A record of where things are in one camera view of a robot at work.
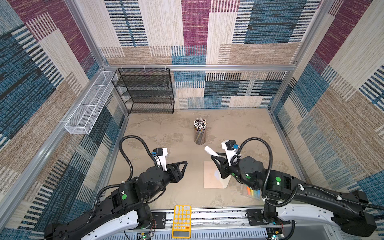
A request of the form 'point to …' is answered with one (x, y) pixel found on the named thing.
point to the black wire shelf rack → (146, 90)
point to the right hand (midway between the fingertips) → (215, 158)
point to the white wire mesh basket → (81, 119)
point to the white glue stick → (210, 150)
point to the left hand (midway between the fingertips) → (185, 163)
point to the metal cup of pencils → (199, 125)
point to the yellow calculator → (182, 226)
